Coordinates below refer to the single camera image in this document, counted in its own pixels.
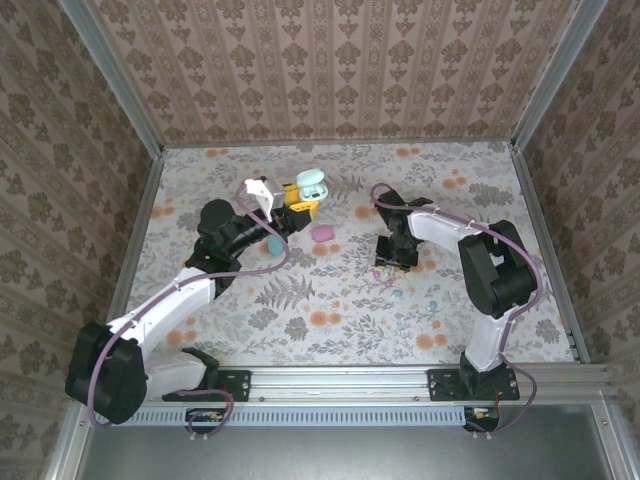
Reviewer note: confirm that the aluminium corner post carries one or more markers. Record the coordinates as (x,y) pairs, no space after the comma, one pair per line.
(556,75)
(112,75)

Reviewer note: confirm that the blue earbud charging case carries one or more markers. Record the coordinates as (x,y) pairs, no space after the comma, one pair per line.
(274,246)

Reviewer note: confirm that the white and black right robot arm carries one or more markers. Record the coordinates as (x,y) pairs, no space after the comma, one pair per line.
(440,225)

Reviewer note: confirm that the grey metal panel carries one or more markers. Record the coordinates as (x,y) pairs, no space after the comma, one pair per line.
(340,455)

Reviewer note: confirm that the wide aluminium extrusion beam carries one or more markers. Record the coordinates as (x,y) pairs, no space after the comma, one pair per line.
(340,382)

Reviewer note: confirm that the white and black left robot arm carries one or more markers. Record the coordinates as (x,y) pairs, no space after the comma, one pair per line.
(165,305)

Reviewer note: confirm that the pink earbud charging case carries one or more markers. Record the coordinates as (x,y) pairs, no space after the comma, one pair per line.
(324,233)

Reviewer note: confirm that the thin aluminium frame rail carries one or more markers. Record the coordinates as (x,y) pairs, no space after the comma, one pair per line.
(460,144)

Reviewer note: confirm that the mint green earbud charging case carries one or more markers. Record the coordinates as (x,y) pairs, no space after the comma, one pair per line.
(312,182)

